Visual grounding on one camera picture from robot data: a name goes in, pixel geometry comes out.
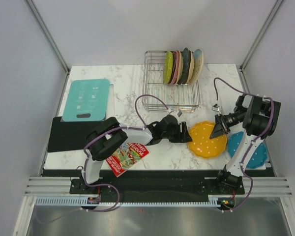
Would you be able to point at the cream and blue plate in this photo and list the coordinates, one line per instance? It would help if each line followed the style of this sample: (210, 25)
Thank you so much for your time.
(198, 62)

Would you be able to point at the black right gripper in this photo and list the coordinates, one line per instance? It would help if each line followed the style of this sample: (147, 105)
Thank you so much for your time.
(221, 128)

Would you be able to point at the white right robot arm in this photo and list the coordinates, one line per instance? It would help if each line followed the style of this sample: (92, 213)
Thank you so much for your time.
(259, 117)

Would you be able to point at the white slotted cable duct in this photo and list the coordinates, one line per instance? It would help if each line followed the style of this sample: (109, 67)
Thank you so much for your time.
(83, 201)

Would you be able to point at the red children's book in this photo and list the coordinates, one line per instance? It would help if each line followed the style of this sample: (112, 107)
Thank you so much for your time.
(125, 157)

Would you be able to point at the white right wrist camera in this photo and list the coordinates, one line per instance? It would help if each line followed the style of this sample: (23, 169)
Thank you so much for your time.
(216, 108)

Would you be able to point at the black mat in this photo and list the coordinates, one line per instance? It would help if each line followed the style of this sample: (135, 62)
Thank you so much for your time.
(68, 136)

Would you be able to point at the orange polka dot plate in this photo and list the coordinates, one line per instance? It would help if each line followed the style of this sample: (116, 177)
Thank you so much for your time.
(201, 145)

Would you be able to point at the wire dish rack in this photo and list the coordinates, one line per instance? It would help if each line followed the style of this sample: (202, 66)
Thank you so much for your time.
(183, 97)

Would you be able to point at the green polka dot plate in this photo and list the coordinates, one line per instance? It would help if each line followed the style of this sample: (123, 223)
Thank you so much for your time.
(168, 67)

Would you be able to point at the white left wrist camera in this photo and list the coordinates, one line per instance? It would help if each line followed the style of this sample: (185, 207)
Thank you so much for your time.
(176, 113)

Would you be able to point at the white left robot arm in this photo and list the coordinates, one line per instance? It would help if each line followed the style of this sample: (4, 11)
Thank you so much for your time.
(109, 135)

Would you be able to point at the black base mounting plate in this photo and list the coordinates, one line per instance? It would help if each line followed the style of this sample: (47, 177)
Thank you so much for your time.
(155, 186)

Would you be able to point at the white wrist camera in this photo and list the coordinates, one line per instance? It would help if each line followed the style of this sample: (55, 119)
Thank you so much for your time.
(176, 113)
(216, 108)

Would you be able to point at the teal cutting board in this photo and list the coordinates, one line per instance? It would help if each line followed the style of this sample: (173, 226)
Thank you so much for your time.
(87, 100)

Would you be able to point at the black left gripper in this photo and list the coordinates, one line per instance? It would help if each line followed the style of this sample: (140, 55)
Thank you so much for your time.
(181, 137)

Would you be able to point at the blue polka dot plate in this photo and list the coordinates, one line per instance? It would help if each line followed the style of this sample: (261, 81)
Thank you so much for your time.
(259, 157)

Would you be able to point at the dark teal plate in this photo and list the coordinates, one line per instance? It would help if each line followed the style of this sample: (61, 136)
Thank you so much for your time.
(187, 58)

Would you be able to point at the pink polka dot plate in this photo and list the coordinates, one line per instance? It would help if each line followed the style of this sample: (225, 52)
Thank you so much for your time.
(175, 67)

